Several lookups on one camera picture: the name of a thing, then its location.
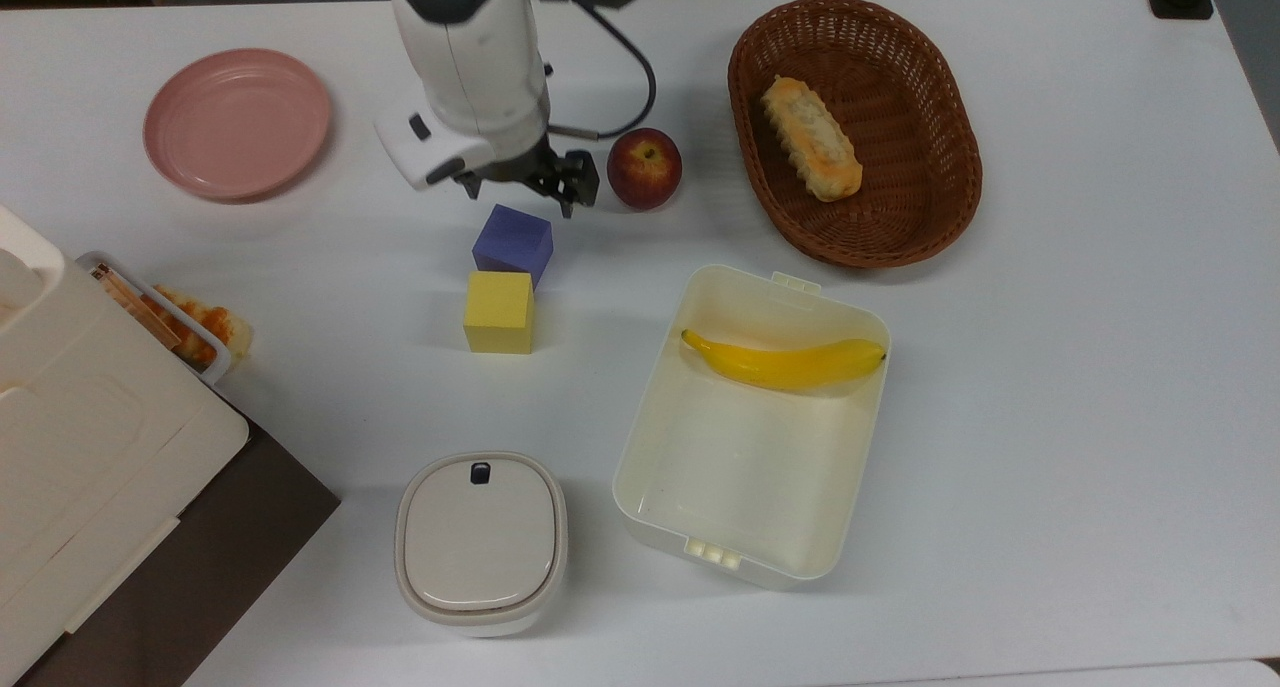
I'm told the pink plate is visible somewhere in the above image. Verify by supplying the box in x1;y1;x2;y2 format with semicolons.
143;48;333;203

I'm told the purple cube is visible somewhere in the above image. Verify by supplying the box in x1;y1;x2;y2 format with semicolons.
472;204;554;288

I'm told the yellow banana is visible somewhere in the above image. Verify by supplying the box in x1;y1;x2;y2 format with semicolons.
681;329;888;391

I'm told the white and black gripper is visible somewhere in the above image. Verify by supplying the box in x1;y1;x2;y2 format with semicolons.
375;107;602;219

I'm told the small white lidded container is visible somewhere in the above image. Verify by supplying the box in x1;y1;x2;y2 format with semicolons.
393;451;569;638

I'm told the pizza toast slice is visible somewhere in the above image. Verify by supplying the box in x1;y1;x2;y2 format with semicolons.
155;285;254;368

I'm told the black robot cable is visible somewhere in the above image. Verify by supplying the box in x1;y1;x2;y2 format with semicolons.
545;0;659;141

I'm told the dark brown board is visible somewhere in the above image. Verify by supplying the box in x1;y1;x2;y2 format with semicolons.
15;407;342;687

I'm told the white tray with orange sticks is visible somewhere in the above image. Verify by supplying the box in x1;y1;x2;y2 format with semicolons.
78;250;234;385

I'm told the long bread roll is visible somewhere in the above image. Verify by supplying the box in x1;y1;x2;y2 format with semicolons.
760;75;864;203

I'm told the red apple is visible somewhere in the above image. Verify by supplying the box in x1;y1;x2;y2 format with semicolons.
606;127;684;211

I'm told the brown wicker basket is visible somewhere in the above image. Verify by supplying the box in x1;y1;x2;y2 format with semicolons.
727;0;984;270

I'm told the yellow cube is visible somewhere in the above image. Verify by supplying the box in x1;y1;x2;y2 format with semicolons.
463;271;536;355

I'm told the open white plastic box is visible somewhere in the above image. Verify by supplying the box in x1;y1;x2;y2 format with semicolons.
612;264;893;590

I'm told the large cream appliance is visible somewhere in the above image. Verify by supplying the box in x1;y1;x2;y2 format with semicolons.
0;205;251;687

